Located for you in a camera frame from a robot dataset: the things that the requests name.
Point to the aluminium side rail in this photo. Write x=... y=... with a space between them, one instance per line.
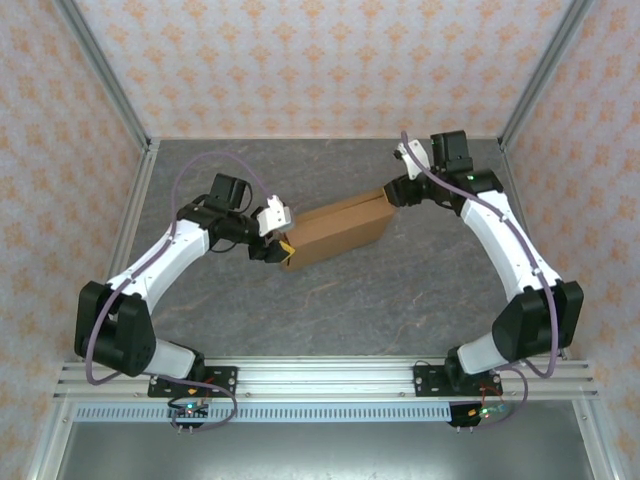
x=140 y=190
x=520 y=200

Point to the short aluminium frame post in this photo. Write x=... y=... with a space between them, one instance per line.
x=592 y=445
x=52 y=445

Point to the grey metal sheet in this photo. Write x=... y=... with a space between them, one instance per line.
x=320 y=455

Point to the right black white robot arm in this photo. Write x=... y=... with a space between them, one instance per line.
x=540 y=320

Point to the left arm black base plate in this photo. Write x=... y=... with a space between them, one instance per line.
x=225 y=375

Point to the grey object at corner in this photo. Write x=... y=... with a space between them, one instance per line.
x=275 y=217

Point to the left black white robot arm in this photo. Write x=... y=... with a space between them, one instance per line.
x=120 y=330

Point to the long aluminium mounting beam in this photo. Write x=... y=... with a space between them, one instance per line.
x=325 y=380

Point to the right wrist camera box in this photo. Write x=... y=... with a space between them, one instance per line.
x=415 y=157

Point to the brown cardboard box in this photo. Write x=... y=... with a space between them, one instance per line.
x=340 y=230

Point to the tall aluminium frame post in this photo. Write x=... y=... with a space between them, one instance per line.
x=105 y=70
x=543 y=70

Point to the black bracket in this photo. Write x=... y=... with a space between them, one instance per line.
x=192 y=422
x=457 y=417

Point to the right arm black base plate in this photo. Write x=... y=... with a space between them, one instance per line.
x=425 y=380

